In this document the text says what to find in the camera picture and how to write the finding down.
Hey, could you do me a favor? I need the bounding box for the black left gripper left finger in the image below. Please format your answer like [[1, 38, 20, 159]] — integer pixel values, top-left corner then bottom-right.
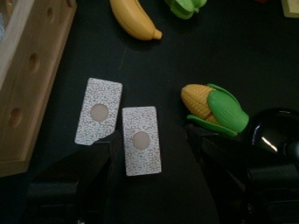
[[19, 130, 123, 224]]

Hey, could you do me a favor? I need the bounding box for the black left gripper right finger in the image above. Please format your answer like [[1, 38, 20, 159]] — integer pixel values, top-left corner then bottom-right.
[[185, 122, 299, 224]]

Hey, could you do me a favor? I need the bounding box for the green toy starfruit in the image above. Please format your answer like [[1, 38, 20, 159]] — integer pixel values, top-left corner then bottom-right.
[[163, 0, 208, 20]]

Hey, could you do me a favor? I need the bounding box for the white speckled rectangular toy slice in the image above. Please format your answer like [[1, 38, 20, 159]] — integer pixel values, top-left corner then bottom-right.
[[73, 77, 124, 146], [121, 106, 163, 177]]

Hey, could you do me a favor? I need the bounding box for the black round toy pan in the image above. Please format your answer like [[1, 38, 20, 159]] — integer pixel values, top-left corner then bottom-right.
[[244, 107, 299, 160]]

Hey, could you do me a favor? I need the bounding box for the yellow corn with green husk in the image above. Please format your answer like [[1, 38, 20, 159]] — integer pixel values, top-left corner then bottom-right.
[[180, 83, 249, 138]]

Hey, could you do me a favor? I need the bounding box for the wooden crate with round holes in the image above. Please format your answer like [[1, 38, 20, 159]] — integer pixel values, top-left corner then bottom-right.
[[0, 0, 79, 179]]

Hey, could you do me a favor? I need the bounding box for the yellow toy banana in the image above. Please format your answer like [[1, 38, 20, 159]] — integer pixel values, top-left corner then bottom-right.
[[108, 0, 164, 41]]

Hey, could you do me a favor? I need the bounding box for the yellow rectangular block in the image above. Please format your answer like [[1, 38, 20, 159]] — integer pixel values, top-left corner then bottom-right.
[[280, 0, 299, 19]]

